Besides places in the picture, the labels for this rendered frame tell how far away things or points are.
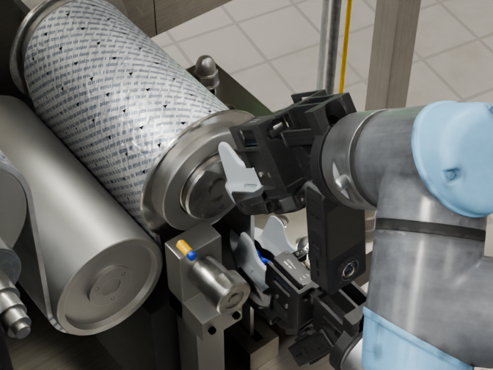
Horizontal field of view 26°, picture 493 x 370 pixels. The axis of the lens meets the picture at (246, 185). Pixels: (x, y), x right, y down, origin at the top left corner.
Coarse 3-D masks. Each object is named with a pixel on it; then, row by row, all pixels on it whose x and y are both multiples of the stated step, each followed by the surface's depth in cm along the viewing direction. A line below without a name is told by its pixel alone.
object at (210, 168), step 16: (208, 160) 99; (192, 176) 99; (208, 176) 99; (224, 176) 102; (192, 192) 99; (208, 192) 101; (224, 192) 103; (192, 208) 101; (208, 208) 102; (224, 208) 104
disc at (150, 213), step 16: (224, 112) 99; (240, 112) 100; (192, 128) 97; (208, 128) 98; (176, 144) 97; (160, 160) 97; (160, 176) 98; (144, 192) 98; (144, 208) 99; (160, 224) 102
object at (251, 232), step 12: (228, 216) 117; (240, 216) 115; (252, 216) 113; (216, 228) 122; (228, 228) 119; (240, 228) 116; (252, 228) 114; (228, 240) 120; (252, 240) 116; (228, 252) 122; (228, 264) 124
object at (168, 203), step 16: (224, 128) 99; (192, 144) 98; (208, 144) 98; (176, 160) 98; (192, 160) 98; (176, 176) 98; (160, 192) 99; (176, 192) 99; (160, 208) 100; (176, 208) 101; (176, 224) 102; (192, 224) 104
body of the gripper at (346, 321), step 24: (288, 264) 107; (288, 288) 106; (312, 288) 105; (360, 288) 104; (288, 312) 108; (312, 312) 108; (336, 312) 105; (360, 312) 102; (336, 336) 106; (336, 360) 104
